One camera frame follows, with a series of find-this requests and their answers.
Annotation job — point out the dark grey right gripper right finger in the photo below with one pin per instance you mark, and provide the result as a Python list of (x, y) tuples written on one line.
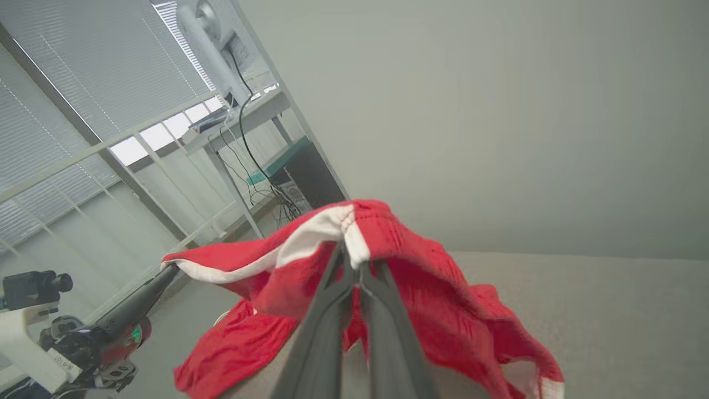
[(393, 360)]

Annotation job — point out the wide white partition panel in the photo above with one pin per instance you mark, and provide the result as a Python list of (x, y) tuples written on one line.
[(498, 138)]

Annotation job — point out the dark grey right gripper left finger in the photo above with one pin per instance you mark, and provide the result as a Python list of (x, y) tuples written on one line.
[(316, 354)]

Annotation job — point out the white desk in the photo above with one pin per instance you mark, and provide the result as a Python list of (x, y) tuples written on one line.
[(260, 108)]

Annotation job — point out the red shorts with white stripes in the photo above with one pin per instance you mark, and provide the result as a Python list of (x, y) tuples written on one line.
[(432, 288)]

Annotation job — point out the white metal railing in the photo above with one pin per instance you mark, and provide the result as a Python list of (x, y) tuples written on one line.
[(55, 169)]

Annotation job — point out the white monitor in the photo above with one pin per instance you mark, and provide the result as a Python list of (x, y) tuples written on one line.
[(213, 55)]

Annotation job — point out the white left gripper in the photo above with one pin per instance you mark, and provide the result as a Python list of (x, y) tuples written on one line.
[(94, 352)]

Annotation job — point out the black computer tower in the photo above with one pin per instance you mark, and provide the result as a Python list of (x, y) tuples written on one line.
[(316, 177)]

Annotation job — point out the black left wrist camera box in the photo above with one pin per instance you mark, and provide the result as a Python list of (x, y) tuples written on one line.
[(33, 288)]

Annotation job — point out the white window blinds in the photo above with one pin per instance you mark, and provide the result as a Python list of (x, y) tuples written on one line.
[(83, 66)]

